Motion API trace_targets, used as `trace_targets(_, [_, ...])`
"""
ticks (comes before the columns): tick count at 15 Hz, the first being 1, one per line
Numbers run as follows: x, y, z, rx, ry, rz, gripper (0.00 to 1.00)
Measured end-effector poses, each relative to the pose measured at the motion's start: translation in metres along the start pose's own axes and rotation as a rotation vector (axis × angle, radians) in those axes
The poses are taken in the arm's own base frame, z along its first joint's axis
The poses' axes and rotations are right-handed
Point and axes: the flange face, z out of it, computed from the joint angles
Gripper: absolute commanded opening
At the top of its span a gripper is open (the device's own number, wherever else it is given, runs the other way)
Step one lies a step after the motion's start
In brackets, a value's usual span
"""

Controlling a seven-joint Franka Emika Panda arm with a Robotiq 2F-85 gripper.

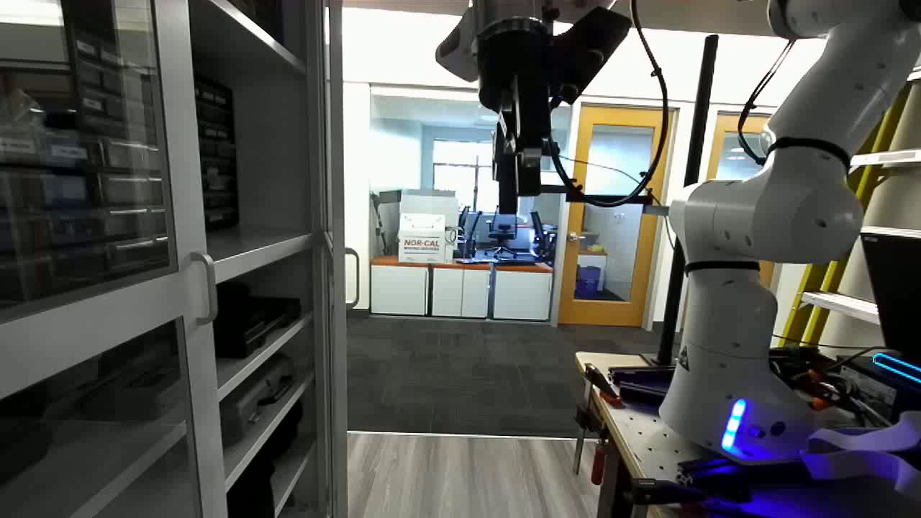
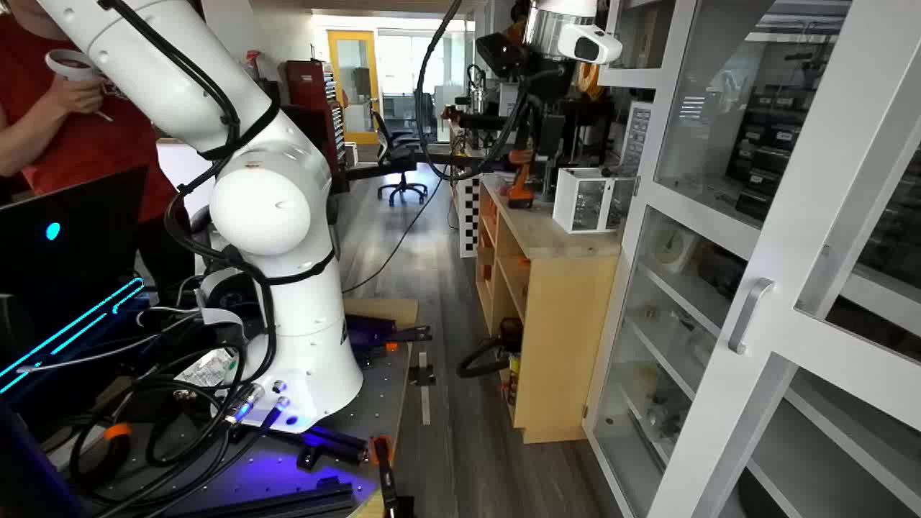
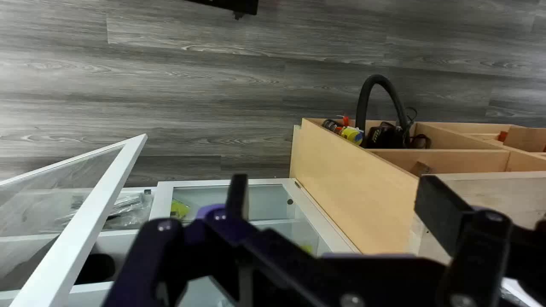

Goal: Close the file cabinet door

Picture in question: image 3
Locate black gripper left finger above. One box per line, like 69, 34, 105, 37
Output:
100, 172, 259, 307

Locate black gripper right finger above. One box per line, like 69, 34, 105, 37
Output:
412, 174, 546, 307

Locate white framed glass cabinet door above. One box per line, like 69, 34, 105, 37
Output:
0, 133, 149, 307

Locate white storage cabinet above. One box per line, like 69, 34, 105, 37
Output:
0, 177, 359, 307

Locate grey plastic bag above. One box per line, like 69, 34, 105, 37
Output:
69, 189, 153, 230

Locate yellow green small item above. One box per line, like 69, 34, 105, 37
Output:
168, 199, 192, 222

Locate purple small item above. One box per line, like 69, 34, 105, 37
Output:
194, 203, 230, 223

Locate light wooden shelf unit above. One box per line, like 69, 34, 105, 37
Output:
288, 116, 546, 256

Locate colourful marker bundle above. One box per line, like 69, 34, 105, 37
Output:
318, 114, 366, 145

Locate black object on floor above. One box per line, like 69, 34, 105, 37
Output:
185, 0, 260, 20

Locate black tangled cable bundle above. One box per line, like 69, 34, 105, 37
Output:
363, 119, 431, 150

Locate black flexible hose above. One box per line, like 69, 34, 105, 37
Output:
352, 73, 412, 136

